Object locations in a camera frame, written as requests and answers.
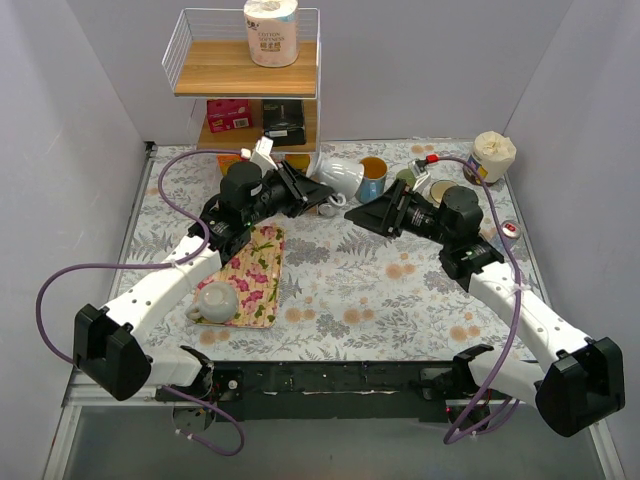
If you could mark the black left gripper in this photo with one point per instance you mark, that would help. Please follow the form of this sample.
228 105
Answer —
293 185

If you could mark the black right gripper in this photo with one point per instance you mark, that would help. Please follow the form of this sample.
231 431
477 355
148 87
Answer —
391 210

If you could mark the blue butterfly ceramic mug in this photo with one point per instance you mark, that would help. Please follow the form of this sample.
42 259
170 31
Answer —
374 179

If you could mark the grey-blue mug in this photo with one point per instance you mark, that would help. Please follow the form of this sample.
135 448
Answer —
344 177

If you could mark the light green mug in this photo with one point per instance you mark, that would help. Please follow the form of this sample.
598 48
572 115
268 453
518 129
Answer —
408 176

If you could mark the cream ceramic mug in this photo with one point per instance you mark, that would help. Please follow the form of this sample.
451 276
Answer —
438 189

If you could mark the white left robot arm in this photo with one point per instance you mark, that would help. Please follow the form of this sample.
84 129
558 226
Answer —
108 341

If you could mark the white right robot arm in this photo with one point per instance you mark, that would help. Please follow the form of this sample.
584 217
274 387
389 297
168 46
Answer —
574 381

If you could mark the white ceramic mug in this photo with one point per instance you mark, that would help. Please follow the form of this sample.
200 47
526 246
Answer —
216 303

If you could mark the yellow box right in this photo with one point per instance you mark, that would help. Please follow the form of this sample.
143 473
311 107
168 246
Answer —
298 161

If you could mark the yellow box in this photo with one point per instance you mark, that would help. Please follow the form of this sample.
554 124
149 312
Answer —
225 161
298 161

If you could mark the black beverage can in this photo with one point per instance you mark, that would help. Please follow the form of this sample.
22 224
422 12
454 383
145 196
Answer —
327 210

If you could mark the black coffee bag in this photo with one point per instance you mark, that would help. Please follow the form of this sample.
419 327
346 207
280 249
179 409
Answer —
283 122

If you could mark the yellow box left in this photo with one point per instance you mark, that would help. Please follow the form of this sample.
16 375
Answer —
225 161

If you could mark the floral serving tray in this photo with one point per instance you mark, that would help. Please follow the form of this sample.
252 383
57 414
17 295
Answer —
254 273

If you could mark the red tissue box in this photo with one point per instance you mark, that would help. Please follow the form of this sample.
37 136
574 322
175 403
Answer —
228 114

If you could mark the cartoon jar with cloth lid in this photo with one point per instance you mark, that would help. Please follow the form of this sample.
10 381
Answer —
491 156

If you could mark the wrapped toilet paper roll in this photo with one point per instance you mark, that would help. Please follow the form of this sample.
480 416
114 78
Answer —
272 32

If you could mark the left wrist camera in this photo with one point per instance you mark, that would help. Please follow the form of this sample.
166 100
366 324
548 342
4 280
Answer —
260 155

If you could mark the wooden wire shelf rack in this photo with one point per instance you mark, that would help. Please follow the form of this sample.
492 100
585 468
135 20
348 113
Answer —
208 58

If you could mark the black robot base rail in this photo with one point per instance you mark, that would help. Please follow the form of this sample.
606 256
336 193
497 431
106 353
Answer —
315 390

